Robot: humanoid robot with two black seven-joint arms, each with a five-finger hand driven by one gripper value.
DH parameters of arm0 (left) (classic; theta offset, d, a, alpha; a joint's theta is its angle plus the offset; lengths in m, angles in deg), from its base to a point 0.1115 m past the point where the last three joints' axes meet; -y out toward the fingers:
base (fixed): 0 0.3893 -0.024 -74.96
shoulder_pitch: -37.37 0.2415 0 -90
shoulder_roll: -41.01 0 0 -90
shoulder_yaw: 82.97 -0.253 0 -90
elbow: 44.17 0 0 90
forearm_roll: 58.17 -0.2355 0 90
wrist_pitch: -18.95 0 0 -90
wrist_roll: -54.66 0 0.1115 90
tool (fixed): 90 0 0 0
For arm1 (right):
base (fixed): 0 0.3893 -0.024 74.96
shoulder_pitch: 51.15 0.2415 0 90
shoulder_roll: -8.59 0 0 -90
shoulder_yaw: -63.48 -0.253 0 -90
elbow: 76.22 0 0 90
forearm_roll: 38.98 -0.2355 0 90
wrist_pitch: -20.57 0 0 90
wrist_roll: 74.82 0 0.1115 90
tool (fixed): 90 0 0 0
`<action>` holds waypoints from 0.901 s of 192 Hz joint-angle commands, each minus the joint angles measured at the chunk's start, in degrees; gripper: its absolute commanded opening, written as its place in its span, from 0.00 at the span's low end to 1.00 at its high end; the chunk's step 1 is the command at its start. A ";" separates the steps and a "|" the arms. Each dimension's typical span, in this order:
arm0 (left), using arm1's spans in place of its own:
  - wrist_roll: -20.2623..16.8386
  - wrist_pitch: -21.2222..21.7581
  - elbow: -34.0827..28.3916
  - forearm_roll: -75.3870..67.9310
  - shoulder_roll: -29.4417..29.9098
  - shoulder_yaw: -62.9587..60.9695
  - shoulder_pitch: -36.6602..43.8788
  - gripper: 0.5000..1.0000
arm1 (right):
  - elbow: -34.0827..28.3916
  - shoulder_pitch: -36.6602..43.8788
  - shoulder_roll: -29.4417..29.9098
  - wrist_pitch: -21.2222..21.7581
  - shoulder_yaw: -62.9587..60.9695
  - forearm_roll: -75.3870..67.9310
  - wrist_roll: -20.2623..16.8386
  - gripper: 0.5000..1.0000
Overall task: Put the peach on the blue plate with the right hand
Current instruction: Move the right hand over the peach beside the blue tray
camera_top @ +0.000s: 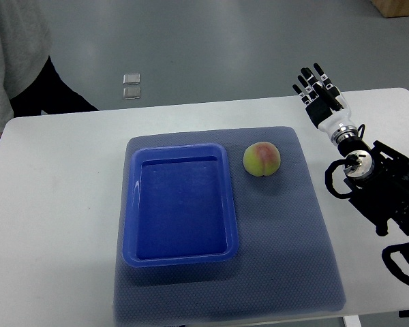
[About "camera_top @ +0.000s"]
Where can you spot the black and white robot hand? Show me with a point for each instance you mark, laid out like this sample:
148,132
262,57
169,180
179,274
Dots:
324,103

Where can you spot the green and red peach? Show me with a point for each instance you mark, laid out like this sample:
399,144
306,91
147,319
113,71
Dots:
261,159

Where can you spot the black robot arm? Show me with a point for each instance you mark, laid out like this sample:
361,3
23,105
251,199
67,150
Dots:
375,180

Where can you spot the lower metal floor plate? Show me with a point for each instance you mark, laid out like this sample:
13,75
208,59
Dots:
131,93

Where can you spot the metal floor plate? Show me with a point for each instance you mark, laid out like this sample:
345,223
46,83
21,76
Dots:
131,93
131,78

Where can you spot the upper metal floor plate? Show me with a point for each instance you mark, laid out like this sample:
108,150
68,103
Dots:
131,78

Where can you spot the blue-grey textured mat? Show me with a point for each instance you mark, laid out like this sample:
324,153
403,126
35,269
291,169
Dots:
285,264

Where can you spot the blue plastic tray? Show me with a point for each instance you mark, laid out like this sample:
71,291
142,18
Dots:
180,207

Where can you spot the person in grey sweater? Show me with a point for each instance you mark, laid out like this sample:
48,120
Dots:
29,82

